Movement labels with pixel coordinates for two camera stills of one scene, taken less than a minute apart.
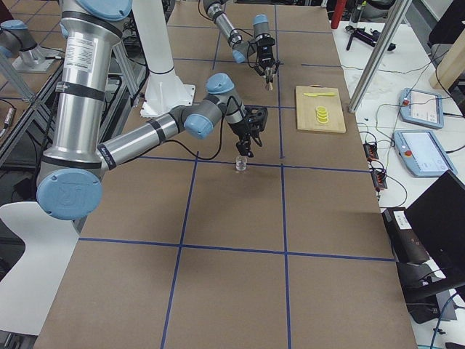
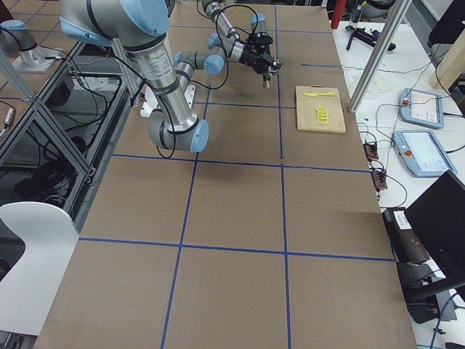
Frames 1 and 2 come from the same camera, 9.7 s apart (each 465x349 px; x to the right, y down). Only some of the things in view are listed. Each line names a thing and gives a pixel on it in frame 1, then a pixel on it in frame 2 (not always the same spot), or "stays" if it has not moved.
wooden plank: [451, 66] stays
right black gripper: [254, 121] → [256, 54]
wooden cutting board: [306, 115] stays
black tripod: [368, 37] stays
